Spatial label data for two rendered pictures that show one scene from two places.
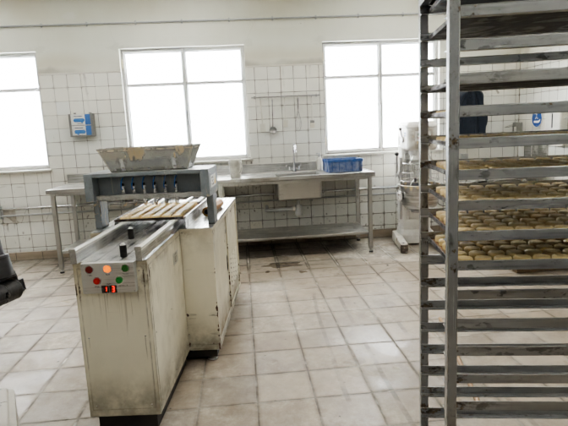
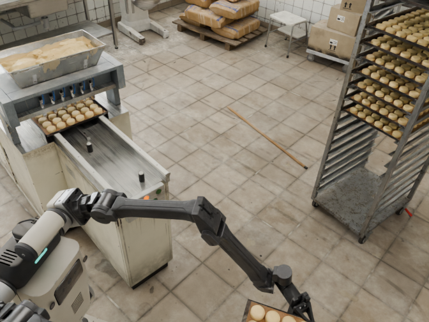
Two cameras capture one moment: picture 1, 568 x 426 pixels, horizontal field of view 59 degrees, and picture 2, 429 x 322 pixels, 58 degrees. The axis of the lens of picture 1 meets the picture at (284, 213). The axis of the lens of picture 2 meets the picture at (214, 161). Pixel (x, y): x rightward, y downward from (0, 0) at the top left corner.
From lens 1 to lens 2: 2.00 m
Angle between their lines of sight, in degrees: 50
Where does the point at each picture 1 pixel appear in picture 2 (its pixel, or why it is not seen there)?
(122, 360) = (150, 245)
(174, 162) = (86, 63)
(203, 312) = not seen: hidden behind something
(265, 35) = not seen: outside the picture
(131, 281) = (162, 197)
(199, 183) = (108, 75)
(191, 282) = not seen: hidden behind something
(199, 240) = (120, 124)
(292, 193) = (43, 9)
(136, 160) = (50, 71)
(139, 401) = (160, 260)
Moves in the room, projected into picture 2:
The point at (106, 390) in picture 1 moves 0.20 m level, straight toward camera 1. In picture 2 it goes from (140, 268) to (168, 281)
